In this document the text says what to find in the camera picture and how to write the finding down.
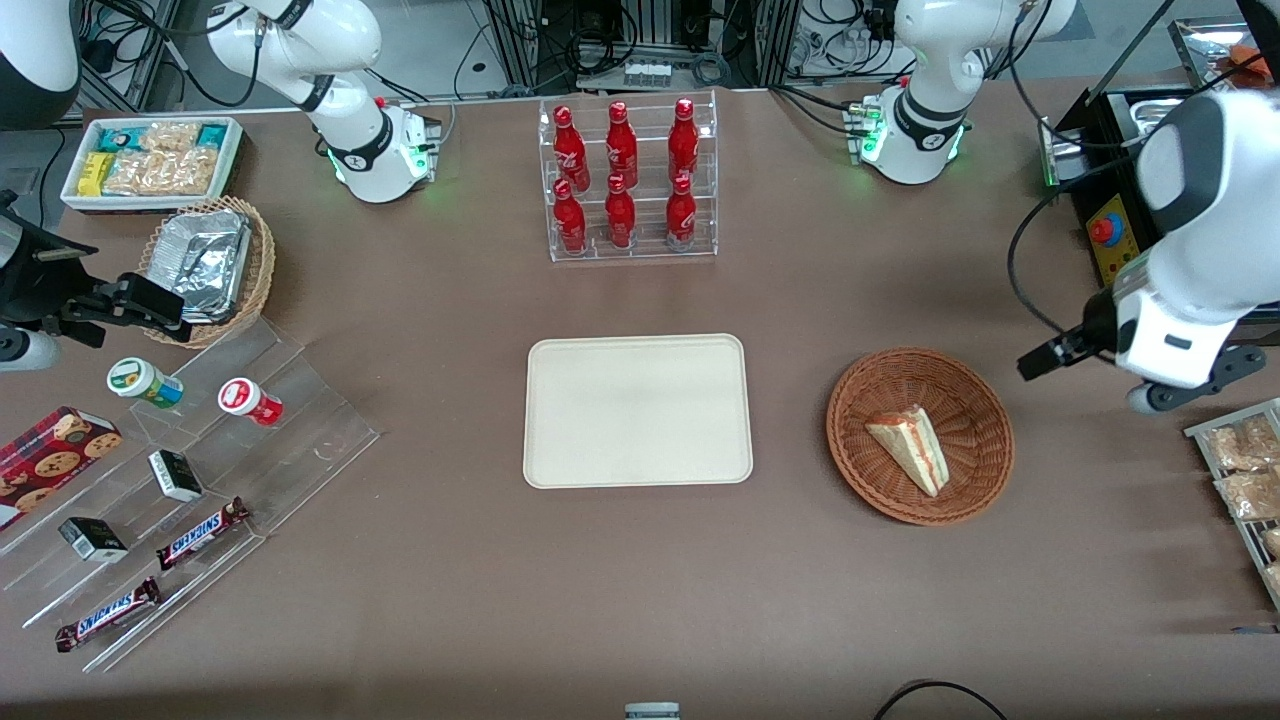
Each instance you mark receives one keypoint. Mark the small black white box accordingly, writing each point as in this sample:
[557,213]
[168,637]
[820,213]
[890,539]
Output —
[175,475]
[92,540]

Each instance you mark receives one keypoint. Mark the round brown wicker basket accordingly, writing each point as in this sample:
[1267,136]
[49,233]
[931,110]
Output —
[960,400]

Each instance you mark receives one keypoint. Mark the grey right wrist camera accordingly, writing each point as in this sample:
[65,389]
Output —
[25,350]

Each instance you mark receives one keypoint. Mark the red cola bottle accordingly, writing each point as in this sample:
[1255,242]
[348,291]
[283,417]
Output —
[570,222]
[620,218]
[570,150]
[621,145]
[681,218]
[684,140]

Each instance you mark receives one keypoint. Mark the black diagonal rod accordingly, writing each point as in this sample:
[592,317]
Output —
[1135,50]

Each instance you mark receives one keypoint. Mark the yellow snack packet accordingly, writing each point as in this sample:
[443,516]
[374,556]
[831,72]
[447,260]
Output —
[95,173]

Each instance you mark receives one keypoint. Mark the wicker basket with foil trays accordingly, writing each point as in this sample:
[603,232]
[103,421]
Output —
[260,270]

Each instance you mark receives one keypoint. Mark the snickers chocolate bar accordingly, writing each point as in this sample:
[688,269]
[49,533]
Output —
[108,614]
[200,535]

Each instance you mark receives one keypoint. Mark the clear acrylic stepped display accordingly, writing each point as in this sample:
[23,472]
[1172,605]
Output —
[300,420]

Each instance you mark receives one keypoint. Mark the grey device at table edge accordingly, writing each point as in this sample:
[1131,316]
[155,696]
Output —
[652,712]

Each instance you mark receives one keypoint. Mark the cream rectangular tray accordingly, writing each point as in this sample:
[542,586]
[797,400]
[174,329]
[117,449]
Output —
[638,410]

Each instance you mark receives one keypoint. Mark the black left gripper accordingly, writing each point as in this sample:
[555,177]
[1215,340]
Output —
[1092,331]

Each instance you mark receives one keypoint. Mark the silver metal tray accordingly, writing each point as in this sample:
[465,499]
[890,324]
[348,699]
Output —
[1205,45]

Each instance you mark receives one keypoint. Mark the large clear cracker bag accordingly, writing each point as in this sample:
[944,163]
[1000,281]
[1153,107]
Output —
[165,173]

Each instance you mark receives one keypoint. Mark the white plastic snack bin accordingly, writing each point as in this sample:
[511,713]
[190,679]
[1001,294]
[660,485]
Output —
[232,160]

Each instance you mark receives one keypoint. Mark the red lid snack cup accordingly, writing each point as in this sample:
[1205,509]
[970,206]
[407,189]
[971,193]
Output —
[245,400]

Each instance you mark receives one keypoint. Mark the white power strip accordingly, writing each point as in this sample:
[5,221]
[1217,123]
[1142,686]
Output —
[647,72]

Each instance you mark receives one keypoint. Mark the yellow emergency stop panel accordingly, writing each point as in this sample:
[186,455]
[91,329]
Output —
[1112,240]

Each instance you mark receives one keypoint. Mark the clear acrylic bottle rack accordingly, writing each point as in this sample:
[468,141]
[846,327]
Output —
[645,150]

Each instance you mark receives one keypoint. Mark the triangle sandwich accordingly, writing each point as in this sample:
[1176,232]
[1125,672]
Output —
[912,445]

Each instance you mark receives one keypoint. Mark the silver foil tray stack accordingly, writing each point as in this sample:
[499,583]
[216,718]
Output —
[205,260]

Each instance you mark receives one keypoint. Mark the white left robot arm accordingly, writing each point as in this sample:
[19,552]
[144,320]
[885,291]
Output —
[915,120]

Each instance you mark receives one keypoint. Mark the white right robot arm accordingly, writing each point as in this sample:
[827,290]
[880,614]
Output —
[375,160]

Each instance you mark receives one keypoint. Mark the red chocolate chip cookie box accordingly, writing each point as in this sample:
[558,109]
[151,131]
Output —
[45,460]

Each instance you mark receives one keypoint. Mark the small clear cracker bag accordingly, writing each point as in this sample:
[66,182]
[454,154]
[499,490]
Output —
[170,136]

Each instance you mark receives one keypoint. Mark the teal snack packet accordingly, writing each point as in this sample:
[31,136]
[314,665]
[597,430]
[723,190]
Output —
[118,138]
[212,136]

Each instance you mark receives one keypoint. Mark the green lid snack cup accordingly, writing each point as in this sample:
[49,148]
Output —
[140,380]

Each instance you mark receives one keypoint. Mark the clear bagged pastry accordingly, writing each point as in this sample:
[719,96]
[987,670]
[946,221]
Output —
[1240,445]
[1252,495]

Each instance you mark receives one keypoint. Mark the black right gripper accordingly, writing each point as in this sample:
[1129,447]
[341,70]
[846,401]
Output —
[38,287]

